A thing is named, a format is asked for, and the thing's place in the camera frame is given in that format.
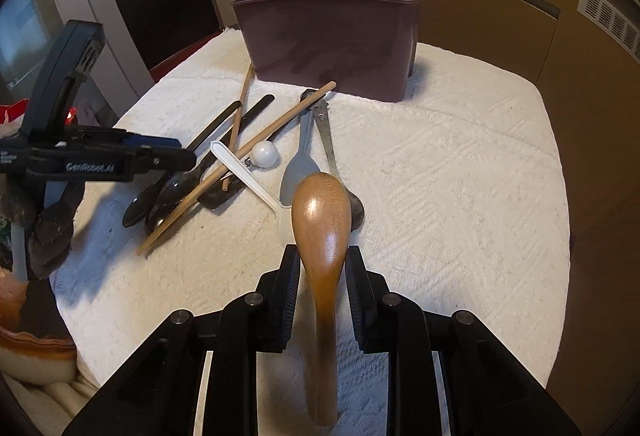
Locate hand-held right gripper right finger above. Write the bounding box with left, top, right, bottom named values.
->
left=345, top=246, right=583, bottom=436

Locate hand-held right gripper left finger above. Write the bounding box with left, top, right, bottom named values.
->
left=62, top=243, right=303, bottom=436

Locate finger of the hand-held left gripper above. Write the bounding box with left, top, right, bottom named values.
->
left=132, top=148, right=198, bottom=177
left=117, top=131, right=183, bottom=152

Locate black spoon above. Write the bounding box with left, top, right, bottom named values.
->
left=123, top=101, right=243, bottom=230
left=155, top=94, right=276, bottom=217
left=145, top=166, right=211, bottom=236

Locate black scoop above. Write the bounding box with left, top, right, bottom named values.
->
left=196, top=173, right=242, bottom=213

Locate wooden chopstick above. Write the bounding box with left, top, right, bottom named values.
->
left=221, top=62, right=254, bottom=192
left=137, top=81, right=337, bottom=256

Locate white plastic spoon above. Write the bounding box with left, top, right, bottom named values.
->
left=210, top=140, right=296, bottom=242

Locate wooden spoon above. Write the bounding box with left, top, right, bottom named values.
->
left=291, top=172, right=352, bottom=424

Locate white ball-ended utensil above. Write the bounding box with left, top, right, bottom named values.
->
left=244, top=141, right=279, bottom=169

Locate grey plastic spoon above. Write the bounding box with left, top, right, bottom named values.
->
left=279, top=88, right=321, bottom=209

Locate metal smiley-handle spoon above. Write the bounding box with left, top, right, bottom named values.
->
left=312, top=98, right=367, bottom=232

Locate purple plastic utensil container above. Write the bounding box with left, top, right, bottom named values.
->
left=231, top=0, right=427, bottom=103

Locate red and yellow bag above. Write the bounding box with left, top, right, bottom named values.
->
left=0, top=98, right=31, bottom=124

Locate white textured towel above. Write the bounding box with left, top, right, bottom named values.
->
left=47, top=28, right=572, bottom=436

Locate orange rimmed bowl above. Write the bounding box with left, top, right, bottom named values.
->
left=0, top=278, right=78, bottom=387

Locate small wall vent grille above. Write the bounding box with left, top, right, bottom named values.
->
left=577, top=0, right=640, bottom=49

